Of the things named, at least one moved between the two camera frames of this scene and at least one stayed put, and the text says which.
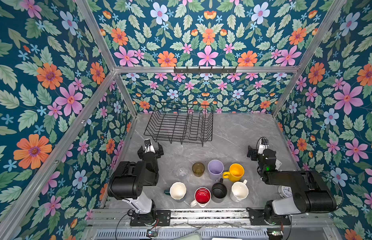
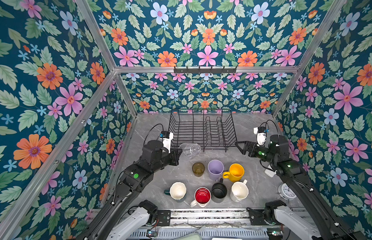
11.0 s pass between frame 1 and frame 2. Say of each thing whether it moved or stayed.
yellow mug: stayed
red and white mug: stayed
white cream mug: stayed
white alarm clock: stayed
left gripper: moved
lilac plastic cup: stayed
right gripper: moved
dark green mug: stayed
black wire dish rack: moved
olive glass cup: stayed
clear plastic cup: moved
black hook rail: stayed
